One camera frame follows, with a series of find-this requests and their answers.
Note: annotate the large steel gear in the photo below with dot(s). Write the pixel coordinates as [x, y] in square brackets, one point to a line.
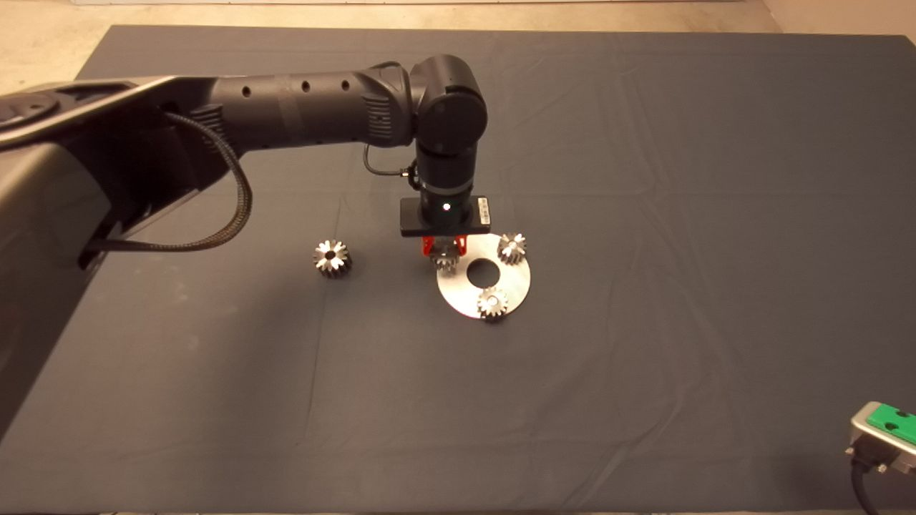
[332, 259]

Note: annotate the small steel gear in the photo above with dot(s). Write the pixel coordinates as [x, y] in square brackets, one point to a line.
[493, 302]
[445, 261]
[512, 248]

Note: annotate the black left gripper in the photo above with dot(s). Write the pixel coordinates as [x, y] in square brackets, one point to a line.
[409, 225]

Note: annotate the round metal plate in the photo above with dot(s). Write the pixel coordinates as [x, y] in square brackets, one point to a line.
[465, 297]

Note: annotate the dark grey table cloth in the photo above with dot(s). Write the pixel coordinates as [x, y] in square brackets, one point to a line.
[680, 179]

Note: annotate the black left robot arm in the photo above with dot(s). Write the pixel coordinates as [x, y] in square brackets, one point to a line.
[300, 107]

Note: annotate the green right camera mount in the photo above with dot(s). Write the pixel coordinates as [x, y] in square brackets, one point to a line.
[894, 423]

